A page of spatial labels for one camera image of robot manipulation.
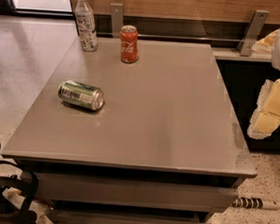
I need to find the wooden wall panel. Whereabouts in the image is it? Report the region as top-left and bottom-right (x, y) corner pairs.
(70, 0), (280, 24)

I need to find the right metal bracket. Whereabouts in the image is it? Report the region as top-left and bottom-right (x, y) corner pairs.
(237, 9), (270, 56)

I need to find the black chair base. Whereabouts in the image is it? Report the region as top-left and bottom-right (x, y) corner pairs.
(0, 143), (39, 224)

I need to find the left metal bracket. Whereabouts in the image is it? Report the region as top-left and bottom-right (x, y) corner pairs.
(110, 2), (124, 39)

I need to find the red cola can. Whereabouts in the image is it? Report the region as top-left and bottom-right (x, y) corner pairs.
(119, 24), (138, 63)

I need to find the green soda can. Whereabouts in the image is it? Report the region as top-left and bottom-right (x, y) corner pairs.
(58, 80), (105, 111)

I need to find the metal bracket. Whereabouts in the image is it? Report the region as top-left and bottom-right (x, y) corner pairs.
(237, 9), (270, 56)
(110, 2), (124, 39)

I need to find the grey side shelf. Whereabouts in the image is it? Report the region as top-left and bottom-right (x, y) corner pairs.
(212, 47), (272, 63)

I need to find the clear plastic water bottle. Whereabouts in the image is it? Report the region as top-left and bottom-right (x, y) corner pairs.
(74, 0), (99, 52)

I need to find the grey table with drawers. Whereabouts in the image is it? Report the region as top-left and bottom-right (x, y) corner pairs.
(3, 39), (257, 224)

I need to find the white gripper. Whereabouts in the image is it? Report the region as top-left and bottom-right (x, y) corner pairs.
(247, 29), (280, 140)

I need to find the striped cable plug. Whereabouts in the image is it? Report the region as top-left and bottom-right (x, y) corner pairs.
(232, 197), (280, 211)

